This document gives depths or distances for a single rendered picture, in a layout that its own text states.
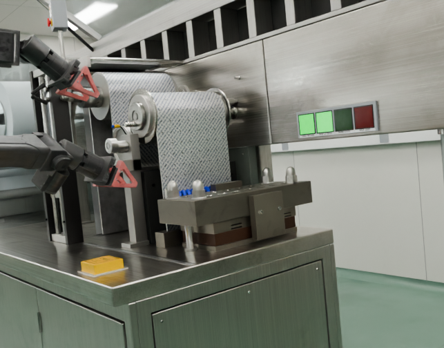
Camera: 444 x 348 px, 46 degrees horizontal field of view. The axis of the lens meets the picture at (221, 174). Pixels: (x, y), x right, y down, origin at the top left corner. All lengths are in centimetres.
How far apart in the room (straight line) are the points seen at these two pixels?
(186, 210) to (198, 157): 26
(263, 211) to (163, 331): 40
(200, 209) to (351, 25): 57
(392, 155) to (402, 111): 281
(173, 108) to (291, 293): 57
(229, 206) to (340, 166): 311
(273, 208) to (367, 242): 299
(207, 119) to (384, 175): 275
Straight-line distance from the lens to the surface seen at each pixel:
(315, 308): 144
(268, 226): 134
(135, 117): 143
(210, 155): 149
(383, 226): 419
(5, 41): 132
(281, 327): 136
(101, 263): 118
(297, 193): 144
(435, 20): 123
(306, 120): 142
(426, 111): 122
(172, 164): 141
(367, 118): 130
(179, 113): 144
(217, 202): 125
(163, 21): 196
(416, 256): 409
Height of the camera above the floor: 115
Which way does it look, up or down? 3 degrees down
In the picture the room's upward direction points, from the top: 5 degrees counter-clockwise
